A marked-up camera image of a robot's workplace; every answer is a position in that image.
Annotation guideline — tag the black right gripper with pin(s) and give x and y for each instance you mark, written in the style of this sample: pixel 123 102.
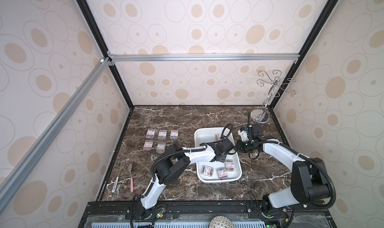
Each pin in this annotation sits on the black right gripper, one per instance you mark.
pixel 250 142

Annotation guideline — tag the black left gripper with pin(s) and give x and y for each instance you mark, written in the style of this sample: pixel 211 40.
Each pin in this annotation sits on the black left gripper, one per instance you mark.
pixel 223 159

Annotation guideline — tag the white plastic storage tray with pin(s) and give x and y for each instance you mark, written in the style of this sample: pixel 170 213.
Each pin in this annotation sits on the white plastic storage tray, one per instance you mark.
pixel 207 135

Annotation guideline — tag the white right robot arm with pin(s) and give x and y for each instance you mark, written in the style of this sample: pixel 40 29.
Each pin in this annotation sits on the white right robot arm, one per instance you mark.
pixel 310 182

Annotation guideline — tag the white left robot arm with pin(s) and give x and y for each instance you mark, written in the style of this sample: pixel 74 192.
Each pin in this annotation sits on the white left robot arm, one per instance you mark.
pixel 169 166

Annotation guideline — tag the metal mesh ball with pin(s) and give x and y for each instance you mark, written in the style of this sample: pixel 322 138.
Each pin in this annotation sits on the metal mesh ball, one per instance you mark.
pixel 221 222

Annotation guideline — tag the silver wire hook stand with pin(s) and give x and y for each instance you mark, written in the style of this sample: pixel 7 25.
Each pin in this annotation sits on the silver wire hook stand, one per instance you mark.
pixel 260 115

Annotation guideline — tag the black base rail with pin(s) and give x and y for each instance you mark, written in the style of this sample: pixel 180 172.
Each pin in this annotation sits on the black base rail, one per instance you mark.
pixel 198 214

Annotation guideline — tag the horizontal aluminium rail back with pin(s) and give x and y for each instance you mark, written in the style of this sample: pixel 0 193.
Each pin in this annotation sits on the horizontal aluminium rail back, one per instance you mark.
pixel 204 57

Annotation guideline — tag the black corner frame post right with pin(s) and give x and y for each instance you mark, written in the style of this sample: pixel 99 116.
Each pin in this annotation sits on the black corner frame post right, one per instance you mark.
pixel 318 26

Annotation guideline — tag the black corner frame post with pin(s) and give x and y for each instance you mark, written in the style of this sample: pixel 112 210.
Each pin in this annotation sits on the black corner frame post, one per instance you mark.
pixel 318 26
pixel 94 28

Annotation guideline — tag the black corner frame post left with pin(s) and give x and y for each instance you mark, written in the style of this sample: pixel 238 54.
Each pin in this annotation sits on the black corner frame post left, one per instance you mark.
pixel 94 28

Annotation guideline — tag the diagonal aluminium rail left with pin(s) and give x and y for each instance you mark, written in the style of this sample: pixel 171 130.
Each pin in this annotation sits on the diagonal aluminium rail left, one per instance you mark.
pixel 23 169

